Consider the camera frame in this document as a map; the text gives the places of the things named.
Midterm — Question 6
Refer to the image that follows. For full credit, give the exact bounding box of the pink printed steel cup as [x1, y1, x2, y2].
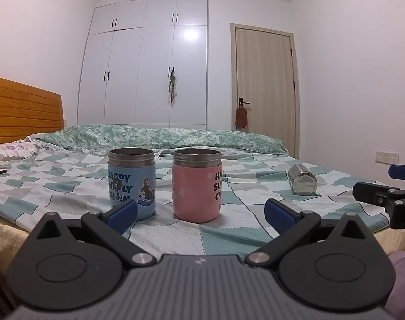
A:
[171, 149, 222, 224]

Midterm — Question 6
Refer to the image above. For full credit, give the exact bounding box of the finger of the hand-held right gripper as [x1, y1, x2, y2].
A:
[388, 165, 405, 181]
[352, 181, 405, 230]

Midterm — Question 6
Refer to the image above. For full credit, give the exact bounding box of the blue printed steel cup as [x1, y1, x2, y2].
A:
[108, 147, 156, 221]

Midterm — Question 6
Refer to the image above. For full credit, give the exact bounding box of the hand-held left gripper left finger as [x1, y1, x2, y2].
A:
[30, 201, 157, 269]

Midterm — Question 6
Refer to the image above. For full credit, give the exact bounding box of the floral green quilt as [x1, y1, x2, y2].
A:
[26, 125, 286, 156]

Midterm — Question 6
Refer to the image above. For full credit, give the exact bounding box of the plain steel cup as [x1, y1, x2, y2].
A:
[287, 164, 318, 196]

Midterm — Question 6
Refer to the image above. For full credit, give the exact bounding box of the floral frilled pillow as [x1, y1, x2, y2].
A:
[0, 141, 40, 165]

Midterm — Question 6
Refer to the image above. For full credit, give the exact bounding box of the checked green bed sheet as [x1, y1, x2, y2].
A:
[0, 139, 391, 261]

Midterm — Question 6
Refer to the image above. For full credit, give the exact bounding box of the light wooden door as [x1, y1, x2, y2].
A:
[230, 23, 297, 158]

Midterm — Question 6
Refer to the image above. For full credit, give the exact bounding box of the pink cloth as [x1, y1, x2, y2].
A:
[387, 249, 405, 320]

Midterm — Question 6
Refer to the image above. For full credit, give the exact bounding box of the white wardrobe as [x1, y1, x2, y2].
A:
[77, 0, 209, 130]

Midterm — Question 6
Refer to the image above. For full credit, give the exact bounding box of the brown bag on door handle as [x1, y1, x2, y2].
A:
[235, 105, 249, 131]

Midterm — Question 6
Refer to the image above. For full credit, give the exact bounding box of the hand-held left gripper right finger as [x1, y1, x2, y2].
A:
[245, 199, 375, 269]

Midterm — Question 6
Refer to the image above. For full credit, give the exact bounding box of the wooden headboard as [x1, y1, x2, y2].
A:
[0, 75, 64, 145]

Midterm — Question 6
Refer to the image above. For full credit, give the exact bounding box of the white wall socket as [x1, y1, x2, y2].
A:
[375, 151, 400, 165]

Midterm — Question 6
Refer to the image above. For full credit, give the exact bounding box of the green hanging ornament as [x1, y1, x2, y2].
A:
[167, 67, 178, 106]

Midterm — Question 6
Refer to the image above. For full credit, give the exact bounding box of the beige mattress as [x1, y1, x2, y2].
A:
[0, 211, 31, 309]

